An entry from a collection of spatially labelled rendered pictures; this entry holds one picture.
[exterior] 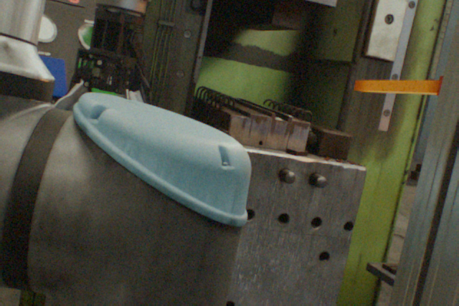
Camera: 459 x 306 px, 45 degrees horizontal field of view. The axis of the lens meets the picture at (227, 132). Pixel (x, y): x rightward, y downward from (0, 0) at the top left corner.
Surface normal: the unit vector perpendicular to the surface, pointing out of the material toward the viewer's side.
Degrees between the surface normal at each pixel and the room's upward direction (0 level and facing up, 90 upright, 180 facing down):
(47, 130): 34
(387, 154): 90
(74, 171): 55
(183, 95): 90
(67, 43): 60
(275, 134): 90
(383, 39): 90
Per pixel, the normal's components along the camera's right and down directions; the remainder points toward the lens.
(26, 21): 0.95, 0.18
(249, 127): 0.26, 0.16
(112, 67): -0.11, 0.09
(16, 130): 0.16, -0.69
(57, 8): 0.65, -0.30
